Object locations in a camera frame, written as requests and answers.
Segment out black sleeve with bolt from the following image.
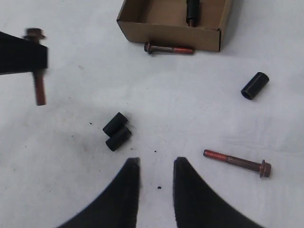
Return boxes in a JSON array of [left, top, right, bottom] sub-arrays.
[[185, 0, 199, 27]]

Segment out cardboard box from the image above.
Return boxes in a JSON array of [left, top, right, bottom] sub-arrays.
[[116, 0, 233, 53]]

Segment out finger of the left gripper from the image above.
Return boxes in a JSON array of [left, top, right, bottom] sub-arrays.
[[0, 31, 49, 76]]

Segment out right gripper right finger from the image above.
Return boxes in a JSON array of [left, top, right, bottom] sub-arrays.
[[173, 156, 270, 228]]

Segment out copper flange bolt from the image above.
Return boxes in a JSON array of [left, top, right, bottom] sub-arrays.
[[203, 149, 273, 179], [143, 41, 194, 56], [23, 28, 47, 106]]

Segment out black cylindrical sleeve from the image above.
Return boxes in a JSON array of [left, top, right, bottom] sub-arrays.
[[240, 72, 270, 101], [105, 127, 133, 152], [102, 112, 129, 137]]

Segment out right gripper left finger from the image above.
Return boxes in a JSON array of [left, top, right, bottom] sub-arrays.
[[56, 157, 141, 228]]

